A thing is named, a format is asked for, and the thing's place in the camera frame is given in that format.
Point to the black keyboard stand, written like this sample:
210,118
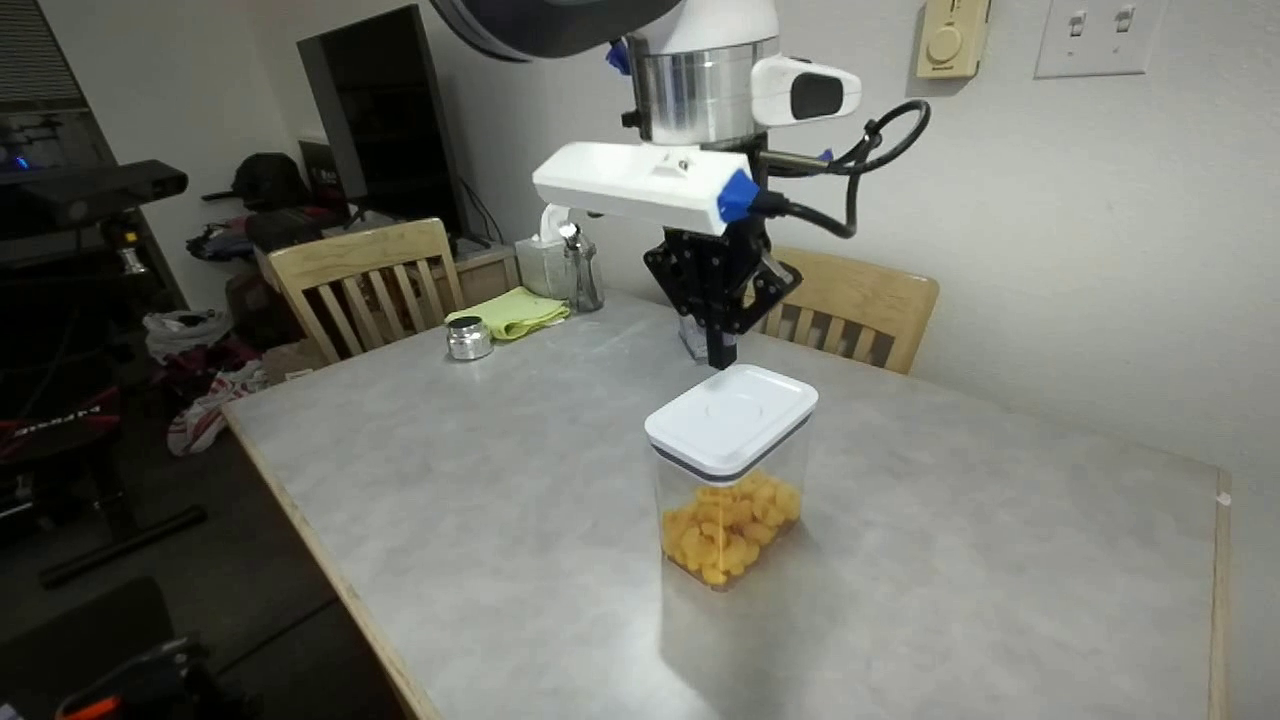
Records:
123,547

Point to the lime green folded cloth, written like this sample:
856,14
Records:
512,313

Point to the beige wall thermostat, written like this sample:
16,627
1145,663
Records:
952,43

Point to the white light switch plate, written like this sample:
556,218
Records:
1100,36

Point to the black round bag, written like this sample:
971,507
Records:
268,180

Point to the clear plastic storage container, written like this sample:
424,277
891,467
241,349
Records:
726,496

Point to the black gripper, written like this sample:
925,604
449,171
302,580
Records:
716,254

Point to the clear glass utensil jar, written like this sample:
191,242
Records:
585,274

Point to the white lidded container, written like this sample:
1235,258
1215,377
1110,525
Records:
733,413

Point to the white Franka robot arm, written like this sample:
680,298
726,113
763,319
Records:
700,94

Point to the white red shoes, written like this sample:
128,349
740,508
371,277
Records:
215,404

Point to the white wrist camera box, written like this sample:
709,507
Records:
624,180

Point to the black object with orange part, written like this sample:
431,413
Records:
123,674

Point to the round silver metal tin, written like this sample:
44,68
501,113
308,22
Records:
470,343

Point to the light wooden slat-back chair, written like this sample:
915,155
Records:
852,285
361,263

